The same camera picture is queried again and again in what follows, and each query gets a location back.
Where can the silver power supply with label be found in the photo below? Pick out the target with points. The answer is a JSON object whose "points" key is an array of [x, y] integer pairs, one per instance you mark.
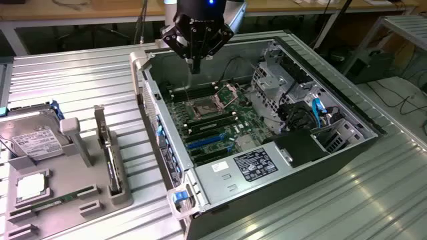
{"points": [[214, 185]]}

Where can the silver chipset heatsink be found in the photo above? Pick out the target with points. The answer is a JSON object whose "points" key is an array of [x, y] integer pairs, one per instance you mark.
{"points": [[247, 143]]}

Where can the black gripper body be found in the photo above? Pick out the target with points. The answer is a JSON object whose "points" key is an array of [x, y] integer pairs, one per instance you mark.
{"points": [[200, 12]]}

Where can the green RAM stick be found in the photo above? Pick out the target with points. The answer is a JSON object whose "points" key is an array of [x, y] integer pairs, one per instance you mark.
{"points": [[60, 199]]}

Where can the wooden desk with white legs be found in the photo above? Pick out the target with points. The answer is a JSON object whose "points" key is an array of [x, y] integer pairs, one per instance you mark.
{"points": [[100, 11]]}

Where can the black office chair base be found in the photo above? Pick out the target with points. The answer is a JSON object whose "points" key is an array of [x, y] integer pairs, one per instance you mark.
{"points": [[100, 31]]}

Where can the CPU socket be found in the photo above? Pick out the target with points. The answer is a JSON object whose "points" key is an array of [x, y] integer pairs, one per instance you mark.
{"points": [[204, 108]]}

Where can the grey metal side frame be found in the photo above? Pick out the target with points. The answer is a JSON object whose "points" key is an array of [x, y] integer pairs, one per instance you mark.
{"points": [[4, 80]]}

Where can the installed RAM stick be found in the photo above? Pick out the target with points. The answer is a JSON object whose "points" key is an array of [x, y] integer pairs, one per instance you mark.
{"points": [[210, 126]]}

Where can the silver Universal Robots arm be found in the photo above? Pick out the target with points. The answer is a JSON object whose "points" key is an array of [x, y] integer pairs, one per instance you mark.
{"points": [[236, 15]]}

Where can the silver drive cage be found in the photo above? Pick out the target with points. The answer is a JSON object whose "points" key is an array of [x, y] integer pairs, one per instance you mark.
{"points": [[267, 82]]}

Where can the metal socket cover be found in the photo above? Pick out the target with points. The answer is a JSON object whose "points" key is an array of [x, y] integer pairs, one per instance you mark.
{"points": [[228, 95]]}

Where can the blue disk caddy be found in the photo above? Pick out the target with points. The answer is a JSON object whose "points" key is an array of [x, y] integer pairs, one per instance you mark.
{"points": [[57, 110]]}

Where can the silver disk bay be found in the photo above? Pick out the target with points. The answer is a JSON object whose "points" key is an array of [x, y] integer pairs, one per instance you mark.
{"points": [[340, 135]]}

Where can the graphics card with metal bracket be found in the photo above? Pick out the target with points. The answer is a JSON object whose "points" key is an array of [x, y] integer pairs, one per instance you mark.
{"points": [[108, 150]]}

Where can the green motherboard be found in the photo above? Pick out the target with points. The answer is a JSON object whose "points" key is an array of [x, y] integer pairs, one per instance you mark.
{"points": [[248, 125]]}

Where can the dark box device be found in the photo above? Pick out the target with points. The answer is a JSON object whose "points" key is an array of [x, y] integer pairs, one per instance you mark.
{"points": [[374, 65]]}

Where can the grey slatted metal table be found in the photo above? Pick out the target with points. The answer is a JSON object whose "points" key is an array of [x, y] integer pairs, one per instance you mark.
{"points": [[407, 27]]}

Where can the blue expansion slot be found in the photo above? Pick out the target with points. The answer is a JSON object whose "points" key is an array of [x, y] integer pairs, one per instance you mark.
{"points": [[204, 141]]}

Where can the black plastic shroud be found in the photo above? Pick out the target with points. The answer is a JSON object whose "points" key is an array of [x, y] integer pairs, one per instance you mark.
{"points": [[296, 147]]}

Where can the black expansion slot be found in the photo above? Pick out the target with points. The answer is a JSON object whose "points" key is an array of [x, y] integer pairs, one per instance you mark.
{"points": [[211, 155]]}

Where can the open black PC case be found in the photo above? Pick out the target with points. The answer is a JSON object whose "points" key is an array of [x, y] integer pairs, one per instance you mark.
{"points": [[300, 190]]}

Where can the silver CPU chip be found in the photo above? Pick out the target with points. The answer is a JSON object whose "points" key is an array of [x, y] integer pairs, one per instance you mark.
{"points": [[31, 186]]}

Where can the silver hard disk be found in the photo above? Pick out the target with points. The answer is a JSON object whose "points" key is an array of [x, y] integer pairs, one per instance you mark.
{"points": [[33, 130]]}

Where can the grey parts rack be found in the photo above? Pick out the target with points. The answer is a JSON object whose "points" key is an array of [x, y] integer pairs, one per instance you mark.
{"points": [[73, 175]]}

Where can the blue case latch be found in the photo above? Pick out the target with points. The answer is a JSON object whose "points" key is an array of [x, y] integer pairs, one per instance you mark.
{"points": [[179, 196]]}

